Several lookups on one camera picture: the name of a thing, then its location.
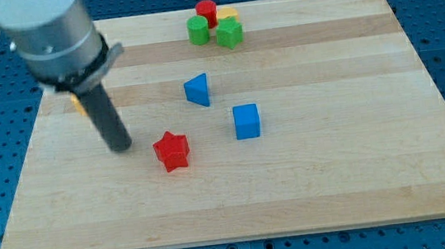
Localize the red star block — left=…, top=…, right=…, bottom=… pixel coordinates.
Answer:
left=152, top=131, right=190, bottom=172

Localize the green star block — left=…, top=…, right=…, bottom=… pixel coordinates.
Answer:
left=216, top=16, right=243, bottom=49

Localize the blue cube block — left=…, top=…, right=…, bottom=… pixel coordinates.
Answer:
left=232, top=103, right=261, bottom=140

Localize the blue triangle block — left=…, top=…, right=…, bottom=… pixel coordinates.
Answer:
left=184, top=73, right=210, bottom=107

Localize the wooden board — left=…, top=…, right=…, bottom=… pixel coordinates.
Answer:
left=0, top=0, right=445, bottom=249

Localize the green cylinder block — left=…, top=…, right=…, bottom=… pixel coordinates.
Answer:
left=186, top=15, right=210, bottom=46

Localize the yellow cylinder block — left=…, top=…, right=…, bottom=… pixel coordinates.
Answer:
left=216, top=7, right=240, bottom=21

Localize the red cylinder block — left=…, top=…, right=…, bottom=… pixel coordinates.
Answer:
left=195, top=0, right=218, bottom=29

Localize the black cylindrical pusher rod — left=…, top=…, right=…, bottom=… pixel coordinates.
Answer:
left=77, top=84, right=133, bottom=153

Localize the yellow block behind rod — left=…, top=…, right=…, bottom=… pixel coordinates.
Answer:
left=70, top=94, right=87, bottom=117

